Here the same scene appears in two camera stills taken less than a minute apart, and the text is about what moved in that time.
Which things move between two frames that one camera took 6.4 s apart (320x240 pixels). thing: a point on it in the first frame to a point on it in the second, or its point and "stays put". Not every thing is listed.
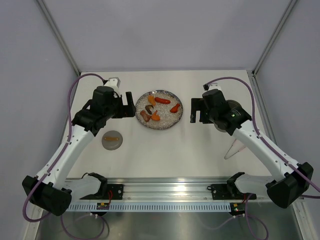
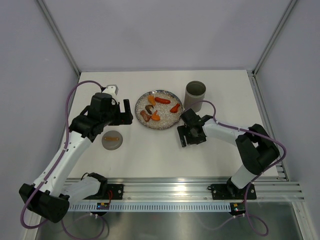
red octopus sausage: x=175 y=108 stays put
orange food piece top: x=151 y=99 stays put
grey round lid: x=112 y=140 stays put
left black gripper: x=125 y=110 to x=123 y=118
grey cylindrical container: x=233 y=104 to x=194 y=94
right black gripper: x=198 y=104 to x=182 y=130
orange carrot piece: x=155 y=117 stays put
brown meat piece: x=146 y=117 stays put
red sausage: x=162 y=100 stays put
